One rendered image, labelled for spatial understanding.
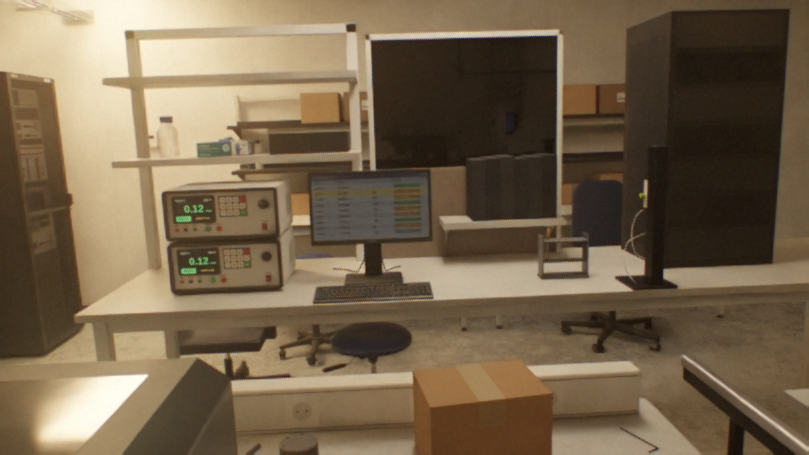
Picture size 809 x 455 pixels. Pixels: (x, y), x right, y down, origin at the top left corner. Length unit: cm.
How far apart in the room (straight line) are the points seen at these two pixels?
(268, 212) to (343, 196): 31
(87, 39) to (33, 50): 45
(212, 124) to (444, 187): 281
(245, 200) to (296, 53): 287
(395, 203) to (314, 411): 129
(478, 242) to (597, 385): 165
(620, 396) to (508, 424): 37
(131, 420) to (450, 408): 51
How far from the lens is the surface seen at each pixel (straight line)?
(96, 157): 556
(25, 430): 83
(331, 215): 244
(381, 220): 243
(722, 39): 278
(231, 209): 240
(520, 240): 294
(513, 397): 108
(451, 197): 285
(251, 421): 134
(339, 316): 225
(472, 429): 108
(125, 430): 77
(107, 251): 564
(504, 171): 268
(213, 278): 247
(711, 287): 250
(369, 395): 129
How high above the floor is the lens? 153
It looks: 10 degrees down
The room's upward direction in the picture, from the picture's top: 2 degrees counter-clockwise
